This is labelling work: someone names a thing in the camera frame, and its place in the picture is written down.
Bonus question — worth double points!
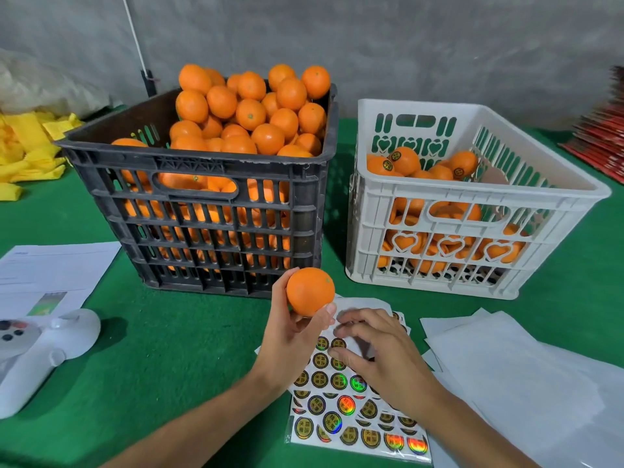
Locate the green felt table cover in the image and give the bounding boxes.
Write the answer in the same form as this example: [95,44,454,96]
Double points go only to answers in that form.
[0,112,624,468]

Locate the beige woven sack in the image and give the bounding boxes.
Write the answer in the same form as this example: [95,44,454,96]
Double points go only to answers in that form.
[0,48,123,118]

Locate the pile of yellow bags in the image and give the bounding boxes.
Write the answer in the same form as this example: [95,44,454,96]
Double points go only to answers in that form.
[0,112,84,203]

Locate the black plastic crate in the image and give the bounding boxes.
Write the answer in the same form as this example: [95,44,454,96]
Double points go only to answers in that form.
[57,84,339,298]

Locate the heap of labelled oranges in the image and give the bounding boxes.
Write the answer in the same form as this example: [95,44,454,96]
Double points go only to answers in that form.
[365,146,528,279]

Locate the white backing sheet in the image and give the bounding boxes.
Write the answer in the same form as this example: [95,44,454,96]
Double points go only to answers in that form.
[546,341,624,468]
[419,307,606,468]

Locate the person's left hand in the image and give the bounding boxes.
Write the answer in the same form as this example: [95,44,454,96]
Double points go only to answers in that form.
[252,270,337,396]

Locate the white printed paper sheet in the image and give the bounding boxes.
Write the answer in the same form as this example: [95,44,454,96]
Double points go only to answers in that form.
[0,240,123,320]

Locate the stack of red cardboard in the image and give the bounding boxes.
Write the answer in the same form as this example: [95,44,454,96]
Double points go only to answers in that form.
[560,65,624,184]

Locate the person's right hand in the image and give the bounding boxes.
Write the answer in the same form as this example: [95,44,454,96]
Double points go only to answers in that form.
[330,307,450,420]

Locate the person's left forearm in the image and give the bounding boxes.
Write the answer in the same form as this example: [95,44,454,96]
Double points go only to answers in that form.
[127,370,284,468]

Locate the pile of oranges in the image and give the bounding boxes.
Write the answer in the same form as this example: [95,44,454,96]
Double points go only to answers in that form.
[110,63,333,279]

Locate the white pole with black base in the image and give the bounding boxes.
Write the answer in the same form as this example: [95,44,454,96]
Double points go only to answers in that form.
[120,0,157,96]

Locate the white handheld controller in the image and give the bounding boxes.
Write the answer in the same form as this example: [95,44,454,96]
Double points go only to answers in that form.
[0,307,101,420]

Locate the white plastic crate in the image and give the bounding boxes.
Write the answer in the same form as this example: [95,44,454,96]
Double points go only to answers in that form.
[346,99,612,300]

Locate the single orange fruit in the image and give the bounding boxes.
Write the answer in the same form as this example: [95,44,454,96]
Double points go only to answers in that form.
[285,266,337,318]

